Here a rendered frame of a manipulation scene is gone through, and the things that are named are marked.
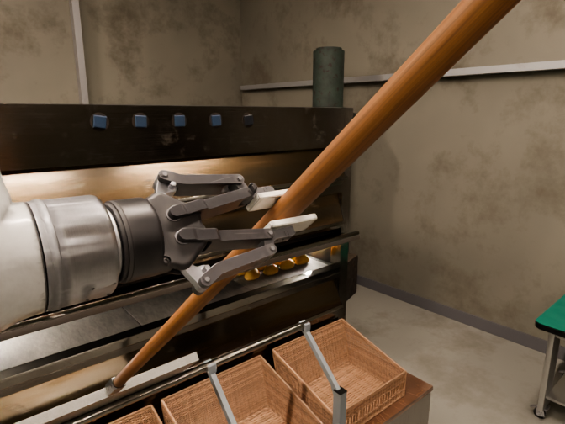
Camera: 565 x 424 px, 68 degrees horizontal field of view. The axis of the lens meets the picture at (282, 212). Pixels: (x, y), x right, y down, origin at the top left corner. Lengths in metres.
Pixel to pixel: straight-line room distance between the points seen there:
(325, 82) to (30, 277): 4.12
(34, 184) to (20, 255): 1.31
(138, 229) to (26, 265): 0.09
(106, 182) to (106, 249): 1.35
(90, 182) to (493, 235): 3.59
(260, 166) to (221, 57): 4.59
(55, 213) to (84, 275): 0.05
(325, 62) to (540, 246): 2.56
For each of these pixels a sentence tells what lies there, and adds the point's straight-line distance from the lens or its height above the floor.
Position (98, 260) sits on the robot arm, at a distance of 0.36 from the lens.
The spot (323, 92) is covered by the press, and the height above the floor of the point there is 2.27.
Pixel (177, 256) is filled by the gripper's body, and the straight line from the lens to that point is 0.40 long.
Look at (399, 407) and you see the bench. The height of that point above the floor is 0.58.
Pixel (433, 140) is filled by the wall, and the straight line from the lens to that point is 4.54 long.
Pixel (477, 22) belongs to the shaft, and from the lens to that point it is 0.35.
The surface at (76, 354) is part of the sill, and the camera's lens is 1.86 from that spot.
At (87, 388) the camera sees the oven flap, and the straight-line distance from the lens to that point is 1.95.
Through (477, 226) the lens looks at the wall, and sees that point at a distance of 4.43.
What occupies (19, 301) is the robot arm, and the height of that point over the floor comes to 1.94.
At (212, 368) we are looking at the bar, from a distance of 1.67.
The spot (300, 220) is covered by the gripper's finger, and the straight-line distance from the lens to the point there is 0.49.
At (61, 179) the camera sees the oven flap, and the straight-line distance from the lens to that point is 1.67.
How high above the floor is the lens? 2.07
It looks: 13 degrees down
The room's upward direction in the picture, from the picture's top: straight up
